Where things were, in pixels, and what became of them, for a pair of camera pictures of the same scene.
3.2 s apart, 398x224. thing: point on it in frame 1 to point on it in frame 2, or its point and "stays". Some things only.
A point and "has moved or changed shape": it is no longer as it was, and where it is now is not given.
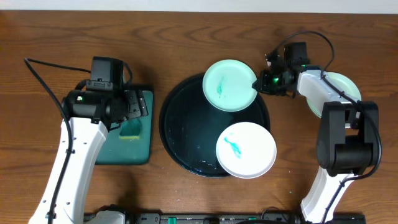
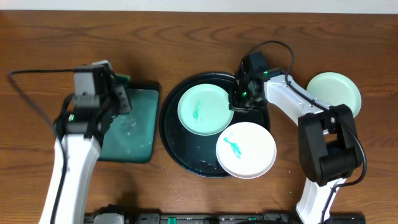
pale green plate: (227, 85) has moved or changed shape
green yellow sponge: (130, 129) has moved or changed shape
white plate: (246, 150) stays
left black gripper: (137, 104) to (121, 99)
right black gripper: (264, 83) to (241, 106)
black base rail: (232, 218) stays
